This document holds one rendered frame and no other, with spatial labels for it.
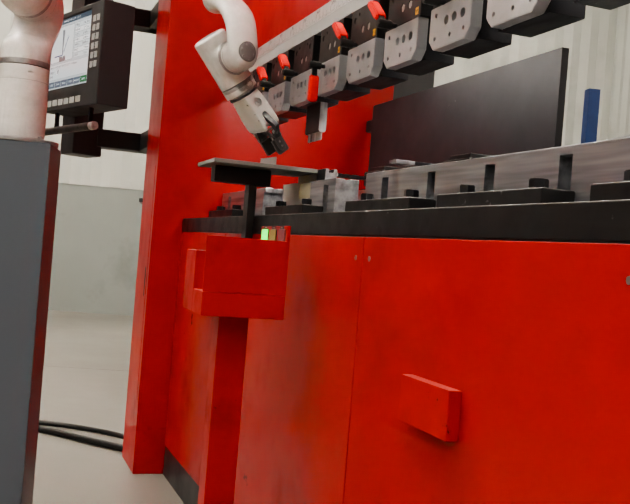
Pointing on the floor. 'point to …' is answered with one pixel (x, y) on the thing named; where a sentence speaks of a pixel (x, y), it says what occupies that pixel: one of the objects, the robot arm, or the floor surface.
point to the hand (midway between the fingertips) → (274, 146)
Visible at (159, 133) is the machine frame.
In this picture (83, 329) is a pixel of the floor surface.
